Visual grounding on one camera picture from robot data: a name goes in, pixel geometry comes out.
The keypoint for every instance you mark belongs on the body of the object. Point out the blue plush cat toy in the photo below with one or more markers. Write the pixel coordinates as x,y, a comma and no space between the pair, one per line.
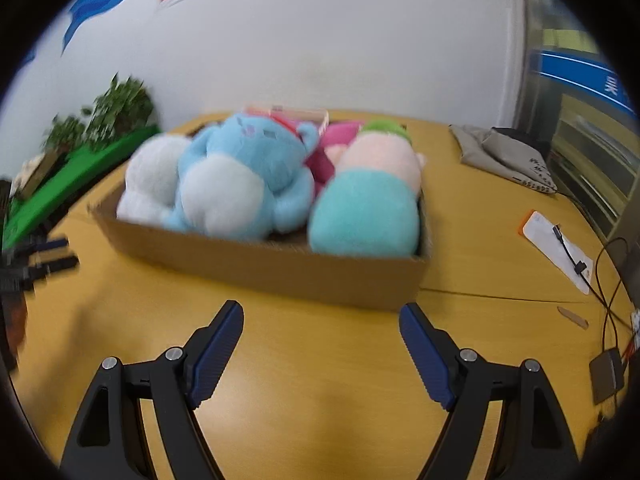
245,178

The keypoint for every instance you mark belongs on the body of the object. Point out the yellow sticky notes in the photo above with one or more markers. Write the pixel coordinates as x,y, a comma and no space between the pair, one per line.
569,39

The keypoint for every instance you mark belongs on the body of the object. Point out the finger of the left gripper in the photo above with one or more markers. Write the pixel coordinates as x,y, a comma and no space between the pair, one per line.
44,269
37,246

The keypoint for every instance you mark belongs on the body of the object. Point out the wooden stick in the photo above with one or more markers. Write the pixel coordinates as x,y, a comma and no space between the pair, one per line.
573,317

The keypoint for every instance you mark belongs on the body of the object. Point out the cardboard box on bench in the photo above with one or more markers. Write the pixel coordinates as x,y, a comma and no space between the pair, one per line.
34,172

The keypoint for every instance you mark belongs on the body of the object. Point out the white pink phone case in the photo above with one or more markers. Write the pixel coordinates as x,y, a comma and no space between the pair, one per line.
291,116

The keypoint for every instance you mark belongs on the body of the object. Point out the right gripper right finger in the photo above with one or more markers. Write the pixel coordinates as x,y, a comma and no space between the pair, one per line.
533,439

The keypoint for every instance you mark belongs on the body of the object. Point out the blue door banner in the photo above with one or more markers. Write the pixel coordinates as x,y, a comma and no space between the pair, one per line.
592,77

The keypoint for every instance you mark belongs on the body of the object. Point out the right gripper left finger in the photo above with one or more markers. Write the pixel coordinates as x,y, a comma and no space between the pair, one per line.
108,439

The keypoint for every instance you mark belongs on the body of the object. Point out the green haired teal plush toy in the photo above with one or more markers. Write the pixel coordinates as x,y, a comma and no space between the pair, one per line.
370,208

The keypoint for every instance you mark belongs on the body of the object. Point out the cardboard box tray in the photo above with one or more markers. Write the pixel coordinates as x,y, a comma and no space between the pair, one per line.
280,263

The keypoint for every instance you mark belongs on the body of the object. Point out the large potted green plant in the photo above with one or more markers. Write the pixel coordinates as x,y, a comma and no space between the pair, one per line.
124,107

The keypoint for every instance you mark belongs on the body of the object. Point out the pink plush bear toy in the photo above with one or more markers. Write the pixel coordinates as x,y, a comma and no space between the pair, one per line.
333,142

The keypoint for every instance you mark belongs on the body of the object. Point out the small potted green plant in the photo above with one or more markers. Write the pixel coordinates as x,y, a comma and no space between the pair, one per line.
65,134

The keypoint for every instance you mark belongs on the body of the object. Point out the green cloth covered bench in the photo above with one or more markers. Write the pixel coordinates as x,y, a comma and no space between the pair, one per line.
82,170

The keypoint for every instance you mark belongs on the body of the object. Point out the small black adapter box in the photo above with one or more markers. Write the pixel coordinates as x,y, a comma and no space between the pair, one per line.
607,375

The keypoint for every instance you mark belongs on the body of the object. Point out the grey cloth bag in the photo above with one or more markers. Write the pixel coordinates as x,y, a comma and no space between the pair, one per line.
496,153

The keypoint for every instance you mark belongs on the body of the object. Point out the white orange paper card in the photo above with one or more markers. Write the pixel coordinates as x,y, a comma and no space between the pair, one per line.
561,252

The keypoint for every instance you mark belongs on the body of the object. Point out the white panda plush toy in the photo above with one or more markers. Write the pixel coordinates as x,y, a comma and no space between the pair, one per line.
151,180

